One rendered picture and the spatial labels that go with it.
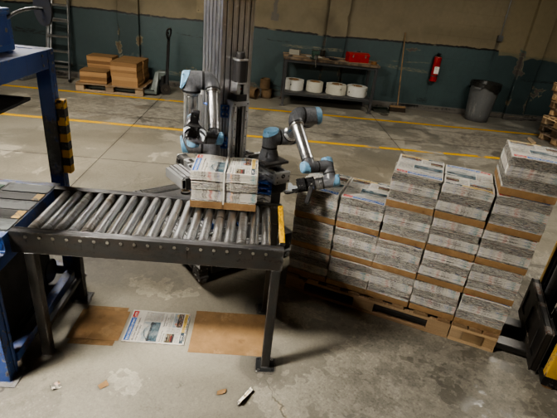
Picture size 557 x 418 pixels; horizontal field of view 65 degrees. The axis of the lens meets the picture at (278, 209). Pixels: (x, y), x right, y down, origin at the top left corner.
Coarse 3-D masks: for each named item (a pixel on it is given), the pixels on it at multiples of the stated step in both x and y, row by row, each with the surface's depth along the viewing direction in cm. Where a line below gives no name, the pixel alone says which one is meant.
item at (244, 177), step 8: (240, 160) 263; (248, 160) 264; (256, 160) 266; (232, 168) 249; (240, 168) 251; (248, 168) 251; (256, 168) 253; (232, 176) 243; (240, 176) 243; (248, 176) 243; (256, 176) 243; (232, 184) 245; (240, 184) 245; (248, 184) 245; (256, 184) 245; (232, 192) 248; (240, 192) 247; (248, 192) 248; (256, 192) 247; (232, 200) 250; (240, 200) 250; (248, 200) 250; (256, 200) 250
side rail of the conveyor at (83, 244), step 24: (24, 240) 213; (48, 240) 214; (72, 240) 214; (96, 240) 214; (120, 240) 214; (144, 240) 216; (168, 240) 218; (192, 240) 220; (192, 264) 221; (216, 264) 222; (240, 264) 222; (264, 264) 222
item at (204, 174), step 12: (204, 156) 263; (216, 156) 266; (192, 168) 244; (204, 168) 245; (216, 168) 247; (192, 180) 244; (204, 180) 244; (216, 180) 244; (192, 192) 247; (204, 192) 247; (216, 192) 248
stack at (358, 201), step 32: (320, 192) 285; (352, 192) 287; (384, 192) 292; (320, 224) 294; (384, 224) 278; (416, 224) 271; (448, 224) 263; (320, 256) 305; (384, 256) 287; (416, 256) 278; (448, 256) 271; (288, 288) 325; (384, 288) 296; (416, 288) 287; (448, 320) 288
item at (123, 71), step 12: (96, 60) 809; (108, 60) 810; (120, 60) 795; (132, 60) 807; (144, 60) 823; (84, 72) 779; (96, 72) 781; (108, 72) 792; (120, 72) 783; (132, 72) 782; (144, 72) 829; (84, 84) 788; (96, 84) 790; (108, 84) 797; (120, 84) 790; (132, 84) 791; (144, 84) 827
